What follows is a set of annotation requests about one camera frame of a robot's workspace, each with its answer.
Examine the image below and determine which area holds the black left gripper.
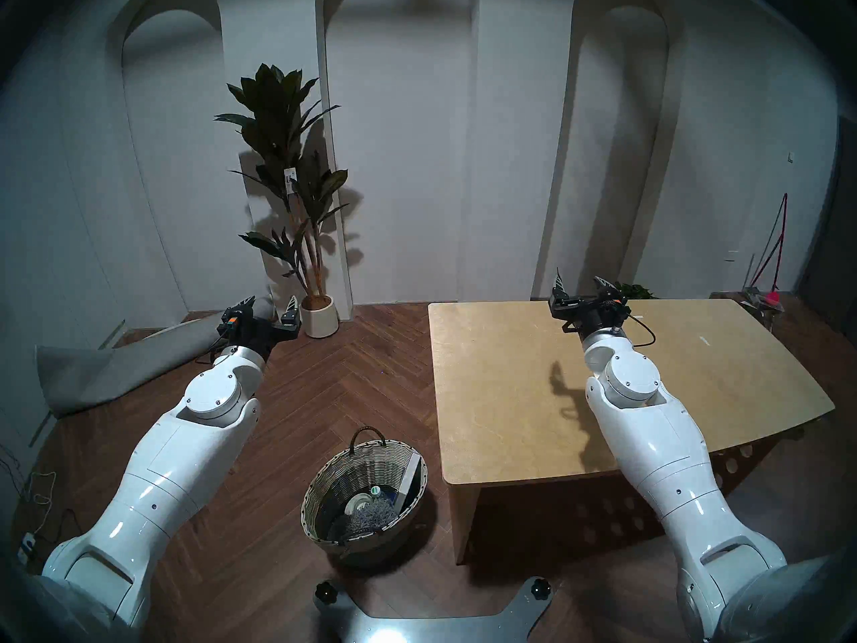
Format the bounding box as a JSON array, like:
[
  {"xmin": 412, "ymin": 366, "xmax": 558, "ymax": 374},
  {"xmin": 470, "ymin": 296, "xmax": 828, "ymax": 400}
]
[{"xmin": 220, "ymin": 295, "xmax": 301, "ymax": 361}]

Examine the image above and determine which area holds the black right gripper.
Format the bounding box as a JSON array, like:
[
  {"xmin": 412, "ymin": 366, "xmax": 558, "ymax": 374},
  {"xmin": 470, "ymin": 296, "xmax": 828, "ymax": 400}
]
[{"xmin": 549, "ymin": 268, "xmax": 630, "ymax": 338}]

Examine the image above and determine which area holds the grey box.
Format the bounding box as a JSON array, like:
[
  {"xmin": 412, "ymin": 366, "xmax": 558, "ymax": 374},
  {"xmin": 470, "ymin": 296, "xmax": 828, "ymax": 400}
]
[{"xmin": 395, "ymin": 453, "xmax": 428, "ymax": 512}]

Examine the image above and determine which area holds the grey fluffy duster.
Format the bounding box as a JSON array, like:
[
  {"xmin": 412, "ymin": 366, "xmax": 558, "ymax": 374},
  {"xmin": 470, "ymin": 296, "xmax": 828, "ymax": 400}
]
[{"xmin": 328, "ymin": 498, "xmax": 399, "ymax": 539}]

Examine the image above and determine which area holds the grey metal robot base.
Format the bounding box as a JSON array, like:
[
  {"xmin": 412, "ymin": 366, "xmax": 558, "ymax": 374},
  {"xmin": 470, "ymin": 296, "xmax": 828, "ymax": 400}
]
[{"xmin": 315, "ymin": 577, "xmax": 553, "ymax": 643}]

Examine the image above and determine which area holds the woven wicker basket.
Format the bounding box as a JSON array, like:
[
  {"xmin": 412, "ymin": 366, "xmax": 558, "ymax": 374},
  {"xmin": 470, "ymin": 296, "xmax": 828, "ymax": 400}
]
[{"xmin": 301, "ymin": 426, "xmax": 428, "ymax": 569}]

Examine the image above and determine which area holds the light wooden table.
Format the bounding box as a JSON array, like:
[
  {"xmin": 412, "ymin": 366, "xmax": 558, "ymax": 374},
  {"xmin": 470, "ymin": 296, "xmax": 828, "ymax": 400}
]
[{"xmin": 427, "ymin": 299, "xmax": 836, "ymax": 565}]

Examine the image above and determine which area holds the rolled grey carpet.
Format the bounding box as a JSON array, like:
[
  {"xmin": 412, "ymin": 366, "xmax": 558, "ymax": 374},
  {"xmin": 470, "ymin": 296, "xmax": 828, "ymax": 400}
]
[{"xmin": 35, "ymin": 297, "xmax": 277, "ymax": 418}]

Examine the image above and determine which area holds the red pole broom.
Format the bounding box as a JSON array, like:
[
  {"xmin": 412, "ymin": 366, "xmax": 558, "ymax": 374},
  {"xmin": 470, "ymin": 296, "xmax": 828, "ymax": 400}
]
[{"xmin": 750, "ymin": 193, "xmax": 789, "ymax": 311}]

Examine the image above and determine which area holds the tall potted plant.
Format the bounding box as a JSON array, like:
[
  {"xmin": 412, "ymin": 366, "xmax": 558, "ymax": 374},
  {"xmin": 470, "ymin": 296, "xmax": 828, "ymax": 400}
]
[{"xmin": 214, "ymin": 64, "xmax": 350, "ymax": 339}]

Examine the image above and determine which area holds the white floor cable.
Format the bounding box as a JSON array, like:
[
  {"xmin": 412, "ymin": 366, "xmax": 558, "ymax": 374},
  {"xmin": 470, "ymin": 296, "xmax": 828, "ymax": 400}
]
[{"xmin": 23, "ymin": 471, "xmax": 58, "ymax": 515}]

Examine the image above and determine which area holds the black floor cable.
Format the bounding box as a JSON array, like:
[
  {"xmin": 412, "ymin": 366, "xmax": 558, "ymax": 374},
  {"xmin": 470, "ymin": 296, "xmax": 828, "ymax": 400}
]
[{"xmin": 33, "ymin": 508, "xmax": 84, "ymax": 562}]

